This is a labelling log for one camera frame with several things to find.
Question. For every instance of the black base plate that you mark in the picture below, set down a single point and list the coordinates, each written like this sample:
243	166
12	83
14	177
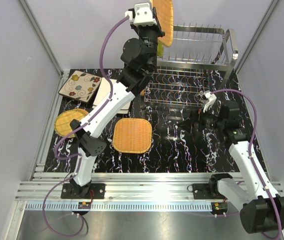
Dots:
203	191
92	191

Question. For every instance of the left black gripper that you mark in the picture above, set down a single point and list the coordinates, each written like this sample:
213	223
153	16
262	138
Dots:
156	28

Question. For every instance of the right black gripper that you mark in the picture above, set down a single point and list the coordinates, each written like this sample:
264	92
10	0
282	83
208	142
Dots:
198	117

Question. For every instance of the green dotted plate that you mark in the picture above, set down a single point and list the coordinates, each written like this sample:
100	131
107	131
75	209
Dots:
160	50

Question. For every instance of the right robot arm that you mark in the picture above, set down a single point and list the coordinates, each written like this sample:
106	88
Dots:
260	206

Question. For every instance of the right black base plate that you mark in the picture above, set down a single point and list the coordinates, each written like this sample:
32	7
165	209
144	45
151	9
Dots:
203	191

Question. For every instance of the left aluminium frame post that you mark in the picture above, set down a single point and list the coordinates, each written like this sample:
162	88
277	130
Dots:
40	35

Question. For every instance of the aluminium mounting rail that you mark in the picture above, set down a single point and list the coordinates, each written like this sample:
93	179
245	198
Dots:
127	192

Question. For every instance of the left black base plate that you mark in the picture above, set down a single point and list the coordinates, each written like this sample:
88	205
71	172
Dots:
92	191

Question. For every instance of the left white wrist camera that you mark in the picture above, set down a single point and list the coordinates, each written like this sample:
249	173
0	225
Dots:
141	15

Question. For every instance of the white black-rimmed square plate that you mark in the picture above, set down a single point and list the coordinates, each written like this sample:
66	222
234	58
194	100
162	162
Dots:
103	91

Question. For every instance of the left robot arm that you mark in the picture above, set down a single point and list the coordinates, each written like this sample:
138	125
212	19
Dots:
140	60

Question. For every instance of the steel two-tier dish rack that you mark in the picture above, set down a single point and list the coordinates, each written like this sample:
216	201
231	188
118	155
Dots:
199	58

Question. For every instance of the aluminium frame post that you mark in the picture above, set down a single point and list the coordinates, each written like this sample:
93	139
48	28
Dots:
40	35
263	23

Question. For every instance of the green wicker plate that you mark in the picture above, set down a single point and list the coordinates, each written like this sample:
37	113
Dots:
62	123

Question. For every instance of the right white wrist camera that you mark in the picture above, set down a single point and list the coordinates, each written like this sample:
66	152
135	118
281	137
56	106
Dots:
210	99

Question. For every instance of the floral square ceramic plate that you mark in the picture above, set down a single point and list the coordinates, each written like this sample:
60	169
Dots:
80	86

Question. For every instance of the right aluminium frame post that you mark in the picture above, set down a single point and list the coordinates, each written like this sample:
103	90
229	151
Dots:
263	23

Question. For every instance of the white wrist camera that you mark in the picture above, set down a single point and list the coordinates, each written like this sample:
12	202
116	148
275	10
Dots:
141	15
210	99

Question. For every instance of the large woven wicker plate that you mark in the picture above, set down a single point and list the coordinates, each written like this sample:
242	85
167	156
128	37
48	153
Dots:
132	135

